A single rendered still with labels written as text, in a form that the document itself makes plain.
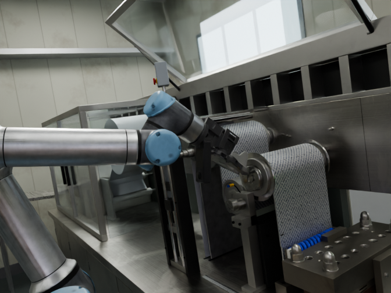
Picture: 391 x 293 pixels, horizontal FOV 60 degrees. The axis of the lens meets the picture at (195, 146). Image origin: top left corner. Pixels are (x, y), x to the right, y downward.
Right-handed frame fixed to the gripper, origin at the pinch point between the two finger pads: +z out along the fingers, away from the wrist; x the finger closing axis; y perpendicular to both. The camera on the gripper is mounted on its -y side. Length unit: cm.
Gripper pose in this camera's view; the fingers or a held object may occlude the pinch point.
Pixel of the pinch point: (242, 174)
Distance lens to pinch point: 101.4
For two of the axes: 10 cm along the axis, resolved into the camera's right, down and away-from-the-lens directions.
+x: -5.4, 0.1, 8.4
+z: 7.3, 5.1, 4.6
